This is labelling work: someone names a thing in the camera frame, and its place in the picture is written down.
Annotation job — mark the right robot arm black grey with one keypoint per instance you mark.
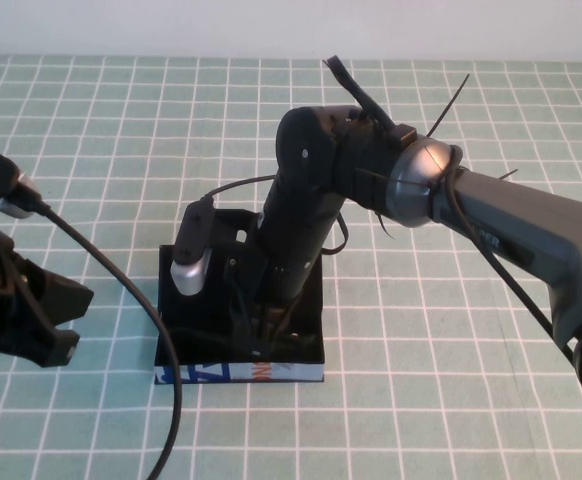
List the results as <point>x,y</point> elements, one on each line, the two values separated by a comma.
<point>501,210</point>

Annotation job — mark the right wrist camera black silver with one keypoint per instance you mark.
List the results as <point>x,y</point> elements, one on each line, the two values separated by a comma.
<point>193,260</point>

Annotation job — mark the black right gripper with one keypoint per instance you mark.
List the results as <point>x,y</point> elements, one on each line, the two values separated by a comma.
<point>276,285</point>

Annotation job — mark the black zip tie long tail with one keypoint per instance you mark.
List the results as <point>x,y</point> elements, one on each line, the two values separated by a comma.
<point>448,105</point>

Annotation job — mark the left wrist camera black silver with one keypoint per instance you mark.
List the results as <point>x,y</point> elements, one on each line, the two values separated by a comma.
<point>1,185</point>

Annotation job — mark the black glasses case blue print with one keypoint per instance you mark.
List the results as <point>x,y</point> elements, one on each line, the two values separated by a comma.
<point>191,315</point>

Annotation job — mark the black zip tie curved tail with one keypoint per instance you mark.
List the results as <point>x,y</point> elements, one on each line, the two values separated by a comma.
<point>385,225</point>

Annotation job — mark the wrist camera black silver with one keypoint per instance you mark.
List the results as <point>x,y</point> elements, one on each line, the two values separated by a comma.
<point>193,260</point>
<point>1,185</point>

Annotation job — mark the black right camera mount bracket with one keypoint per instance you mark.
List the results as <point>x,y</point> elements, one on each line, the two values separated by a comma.
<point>231,230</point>

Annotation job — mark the green white checkered tablecloth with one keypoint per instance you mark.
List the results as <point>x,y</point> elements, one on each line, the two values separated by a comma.
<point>121,125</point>

